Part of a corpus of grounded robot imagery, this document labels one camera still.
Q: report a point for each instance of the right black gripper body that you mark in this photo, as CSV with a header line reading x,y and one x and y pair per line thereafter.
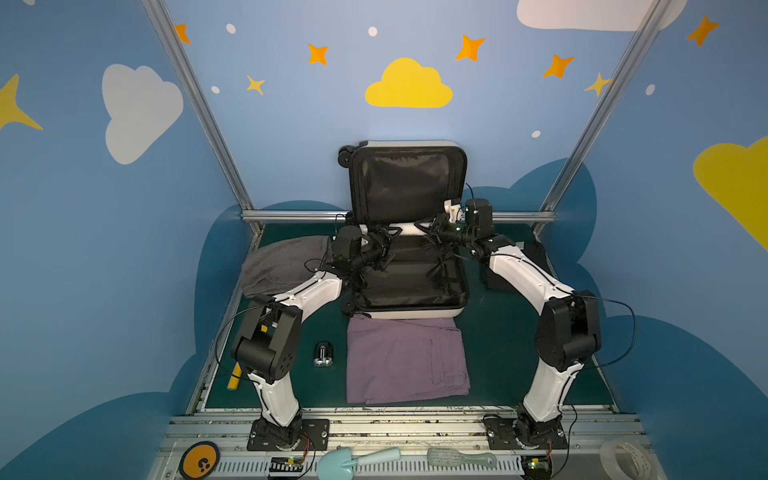
x,y
441,228

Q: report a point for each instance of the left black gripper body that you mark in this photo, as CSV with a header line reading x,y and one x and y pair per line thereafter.
x,y
380,251

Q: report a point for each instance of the black t-shirt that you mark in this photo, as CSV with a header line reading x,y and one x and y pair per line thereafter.
x,y
507,268

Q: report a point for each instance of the purple trousers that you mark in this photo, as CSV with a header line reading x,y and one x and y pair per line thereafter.
x,y
391,361

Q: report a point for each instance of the small black silver device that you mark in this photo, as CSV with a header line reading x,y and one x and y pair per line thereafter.
x,y
324,354

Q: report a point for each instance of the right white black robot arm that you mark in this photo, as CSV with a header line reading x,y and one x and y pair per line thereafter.
x,y
567,334

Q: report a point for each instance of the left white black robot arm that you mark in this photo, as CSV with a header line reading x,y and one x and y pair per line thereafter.
x,y
267,342

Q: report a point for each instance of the white hard-shell suitcase black lining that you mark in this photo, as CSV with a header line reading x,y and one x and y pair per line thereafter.
x,y
398,183

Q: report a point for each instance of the grey folded towel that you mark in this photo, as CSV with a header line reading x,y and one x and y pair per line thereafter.
x,y
283,265

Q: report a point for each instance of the yellow toy shovel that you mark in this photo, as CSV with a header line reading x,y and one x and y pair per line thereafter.
x,y
235,377

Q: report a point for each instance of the pale green hair brush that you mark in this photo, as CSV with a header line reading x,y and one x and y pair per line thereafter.
x,y
451,458

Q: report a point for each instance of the teal toy shovel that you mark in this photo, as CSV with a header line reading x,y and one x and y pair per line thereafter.
x,y
340,463

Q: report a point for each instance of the left small circuit board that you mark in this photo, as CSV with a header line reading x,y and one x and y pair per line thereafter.
x,y
285,467

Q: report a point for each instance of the small circuit board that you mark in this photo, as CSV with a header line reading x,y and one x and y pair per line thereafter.
x,y
536,468
285,467

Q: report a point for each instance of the right small circuit board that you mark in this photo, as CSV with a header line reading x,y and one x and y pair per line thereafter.
x,y
536,468

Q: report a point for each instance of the orange black round disc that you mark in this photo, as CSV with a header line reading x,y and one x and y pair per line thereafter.
x,y
199,461

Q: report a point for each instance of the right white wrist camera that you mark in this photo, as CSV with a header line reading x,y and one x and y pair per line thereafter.
x,y
454,211

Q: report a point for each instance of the aluminium frame rear crossbar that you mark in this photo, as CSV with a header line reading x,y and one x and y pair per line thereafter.
x,y
296,216

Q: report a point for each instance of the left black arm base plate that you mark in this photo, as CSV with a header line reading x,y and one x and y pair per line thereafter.
x,y
310,434

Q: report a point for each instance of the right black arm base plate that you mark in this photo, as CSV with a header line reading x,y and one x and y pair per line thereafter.
x,y
505,434

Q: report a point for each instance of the left aluminium frame post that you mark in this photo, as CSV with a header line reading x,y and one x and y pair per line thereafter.
x,y
162,23

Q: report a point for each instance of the aluminium frame post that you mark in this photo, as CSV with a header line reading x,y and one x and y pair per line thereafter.
x,y
162,23
632,58

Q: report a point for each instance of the right aluminium frame post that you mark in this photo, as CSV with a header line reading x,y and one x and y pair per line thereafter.
x,y
632,58

